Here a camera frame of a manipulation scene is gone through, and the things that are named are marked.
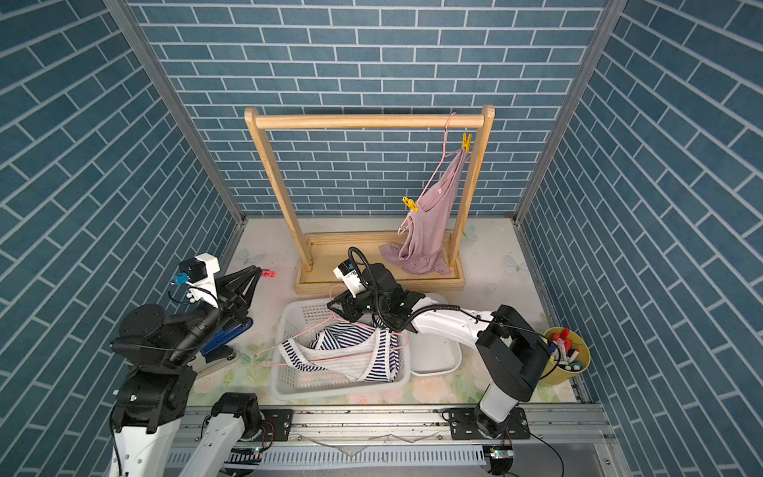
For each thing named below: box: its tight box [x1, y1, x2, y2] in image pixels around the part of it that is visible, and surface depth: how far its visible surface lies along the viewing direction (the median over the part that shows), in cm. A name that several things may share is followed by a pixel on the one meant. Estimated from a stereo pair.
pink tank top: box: [379, 149, 467, 276], surface depth 96 cm
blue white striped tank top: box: [278, 319, 401, 382], surface depth 79 cm
